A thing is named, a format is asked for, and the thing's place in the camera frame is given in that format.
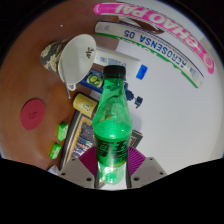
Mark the white and green shuttlecock tube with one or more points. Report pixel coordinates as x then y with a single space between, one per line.
150 45

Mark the flat round red coaster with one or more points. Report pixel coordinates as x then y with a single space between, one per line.
32 114

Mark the pink shuttlecock tube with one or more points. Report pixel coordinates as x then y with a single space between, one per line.
156 20

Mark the green plastic drink bottle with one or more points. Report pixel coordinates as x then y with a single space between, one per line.
112 140

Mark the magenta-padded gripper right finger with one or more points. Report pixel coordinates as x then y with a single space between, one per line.
150 170

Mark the dark blue pump bottle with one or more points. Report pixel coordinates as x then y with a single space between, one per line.
92 80

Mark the white bottle with blue cap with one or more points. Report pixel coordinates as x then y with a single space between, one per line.
116 60

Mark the framed group photo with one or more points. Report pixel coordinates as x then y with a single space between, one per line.
78 133

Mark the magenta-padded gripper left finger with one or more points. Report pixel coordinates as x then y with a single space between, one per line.
74 170

